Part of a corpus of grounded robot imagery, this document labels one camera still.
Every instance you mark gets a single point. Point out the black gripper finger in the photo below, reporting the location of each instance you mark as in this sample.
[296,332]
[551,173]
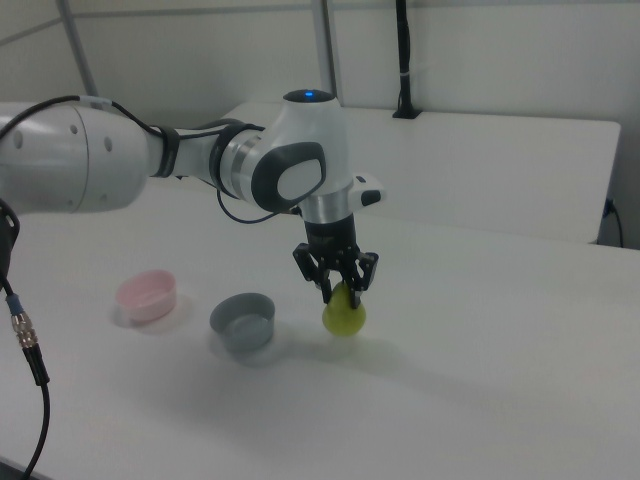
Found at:
[315,270]
[364,272]

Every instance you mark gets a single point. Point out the black pole with clamp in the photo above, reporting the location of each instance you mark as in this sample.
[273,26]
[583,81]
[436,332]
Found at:
[404,50]

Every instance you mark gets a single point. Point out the grey metal frame post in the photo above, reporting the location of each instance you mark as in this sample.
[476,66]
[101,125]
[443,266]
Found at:
[332,50]
[79,50]

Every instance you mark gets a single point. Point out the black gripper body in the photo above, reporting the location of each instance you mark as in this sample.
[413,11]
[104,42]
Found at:
[330,232]

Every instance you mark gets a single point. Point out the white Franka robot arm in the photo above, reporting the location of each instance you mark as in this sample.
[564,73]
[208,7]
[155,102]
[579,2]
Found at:
[75,160]

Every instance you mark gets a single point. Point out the pink bowl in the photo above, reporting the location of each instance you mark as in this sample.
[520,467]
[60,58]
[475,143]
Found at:
[150,302]

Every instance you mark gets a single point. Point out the grey bowl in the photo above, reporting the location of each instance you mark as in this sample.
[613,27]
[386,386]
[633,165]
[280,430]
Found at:
[245,335]

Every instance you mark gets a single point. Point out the green pear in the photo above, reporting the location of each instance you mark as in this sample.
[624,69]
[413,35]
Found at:
[345,321]

